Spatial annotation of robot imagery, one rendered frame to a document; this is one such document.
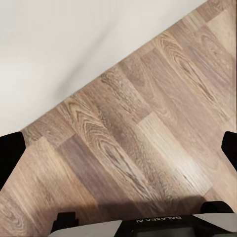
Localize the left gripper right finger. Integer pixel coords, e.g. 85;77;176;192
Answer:
221;131;237;171

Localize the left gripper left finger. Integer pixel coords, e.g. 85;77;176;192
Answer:
0;131;26;190

